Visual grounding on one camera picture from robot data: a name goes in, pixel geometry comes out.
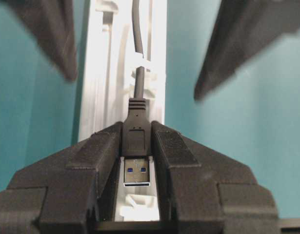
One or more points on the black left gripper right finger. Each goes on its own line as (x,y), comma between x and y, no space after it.
(205,192)

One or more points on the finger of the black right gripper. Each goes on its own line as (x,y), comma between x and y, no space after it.
(242,29)
(52,25)

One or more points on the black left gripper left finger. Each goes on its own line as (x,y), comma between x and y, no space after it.
(59,194)

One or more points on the aluminium extrusion rail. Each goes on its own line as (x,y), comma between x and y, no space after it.
(108,60)

